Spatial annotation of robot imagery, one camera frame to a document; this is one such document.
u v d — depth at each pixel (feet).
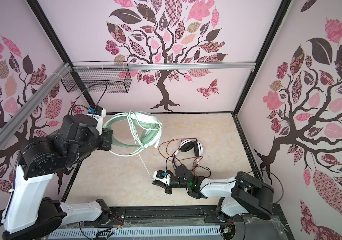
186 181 2.03
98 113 1.46
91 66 2.95
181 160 3.05
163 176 2.07
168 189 2.19
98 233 2.36
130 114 1.70
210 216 2.39
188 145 3.03
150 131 1.85
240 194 1.43
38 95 2.25
